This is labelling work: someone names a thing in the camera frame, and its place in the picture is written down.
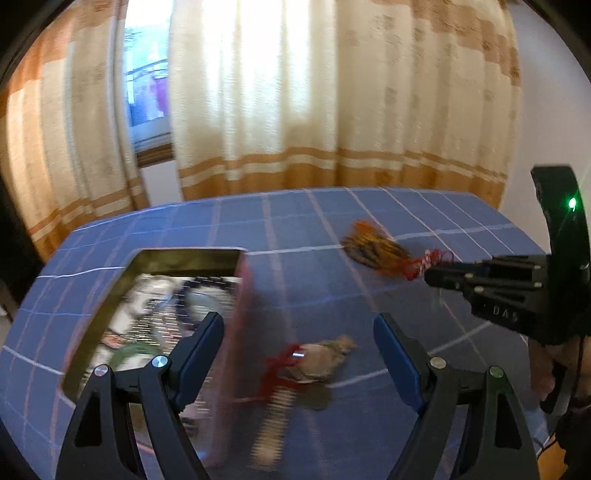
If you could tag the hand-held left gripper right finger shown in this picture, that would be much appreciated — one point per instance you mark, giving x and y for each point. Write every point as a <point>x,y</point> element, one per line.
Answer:
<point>397,364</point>

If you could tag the green jade bangle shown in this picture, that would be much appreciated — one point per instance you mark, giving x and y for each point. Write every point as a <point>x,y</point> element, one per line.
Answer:
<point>129,354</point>

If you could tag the silver wristwatch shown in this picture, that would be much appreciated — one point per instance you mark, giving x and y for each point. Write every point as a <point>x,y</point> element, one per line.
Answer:
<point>277,415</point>

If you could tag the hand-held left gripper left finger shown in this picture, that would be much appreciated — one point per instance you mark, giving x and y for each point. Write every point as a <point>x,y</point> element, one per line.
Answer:
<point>203,355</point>

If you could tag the window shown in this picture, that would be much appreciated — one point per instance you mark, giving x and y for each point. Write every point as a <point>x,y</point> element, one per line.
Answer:
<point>147,92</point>

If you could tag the white jade bangle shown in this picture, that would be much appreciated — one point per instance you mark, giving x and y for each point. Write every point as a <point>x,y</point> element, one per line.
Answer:
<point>203,304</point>

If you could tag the blue checked tablecloth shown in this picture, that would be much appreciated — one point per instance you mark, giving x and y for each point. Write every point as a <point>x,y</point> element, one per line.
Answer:
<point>323,300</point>

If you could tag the wide cream orange curtain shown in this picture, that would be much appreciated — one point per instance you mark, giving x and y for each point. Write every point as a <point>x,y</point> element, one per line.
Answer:
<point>323,92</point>

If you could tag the narrow cream orange curtain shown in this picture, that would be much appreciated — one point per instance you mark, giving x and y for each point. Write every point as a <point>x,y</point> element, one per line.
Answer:
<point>69,138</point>

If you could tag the pink tin box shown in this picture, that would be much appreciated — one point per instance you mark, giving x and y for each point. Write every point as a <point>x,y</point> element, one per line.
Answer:
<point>242,323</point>

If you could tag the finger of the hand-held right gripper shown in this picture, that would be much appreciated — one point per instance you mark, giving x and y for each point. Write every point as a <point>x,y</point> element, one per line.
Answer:
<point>508,267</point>
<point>503,287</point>

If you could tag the person's right hand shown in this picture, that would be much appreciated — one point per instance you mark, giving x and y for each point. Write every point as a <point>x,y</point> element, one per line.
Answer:
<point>540,369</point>

